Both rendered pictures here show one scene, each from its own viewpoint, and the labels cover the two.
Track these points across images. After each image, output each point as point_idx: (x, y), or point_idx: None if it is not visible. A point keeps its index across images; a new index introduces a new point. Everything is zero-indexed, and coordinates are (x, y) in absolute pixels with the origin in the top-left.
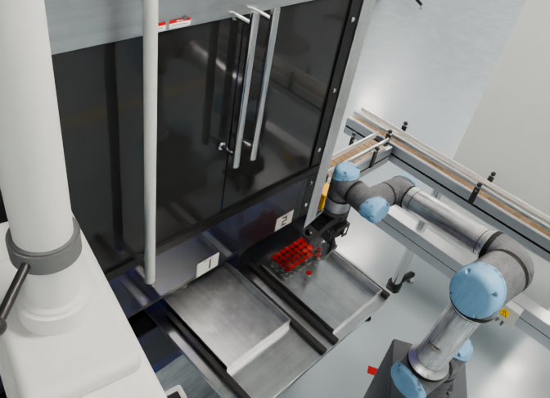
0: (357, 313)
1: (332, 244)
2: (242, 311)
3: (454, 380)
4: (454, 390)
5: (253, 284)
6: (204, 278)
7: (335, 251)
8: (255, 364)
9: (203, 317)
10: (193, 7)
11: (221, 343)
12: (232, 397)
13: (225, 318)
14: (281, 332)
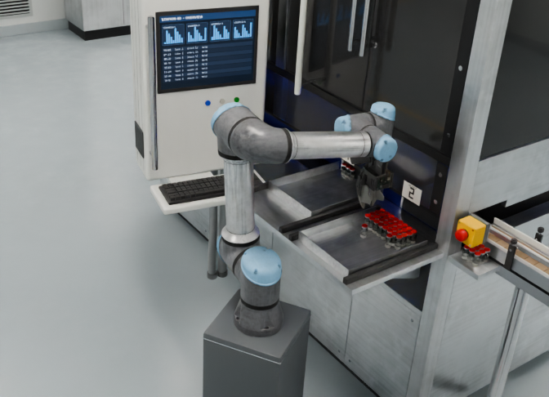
0: (321, 254)
1: (357, 180)
2: (325, 200)
3: (244, 310)
4: (244, 336)
5: (352, 203)
6: None
7: (411, 264)
8: (274, 201)
9: (319, 184)
10: None
11: (294, 189)
12: None
13: (319, 193)
14: (304, 216)
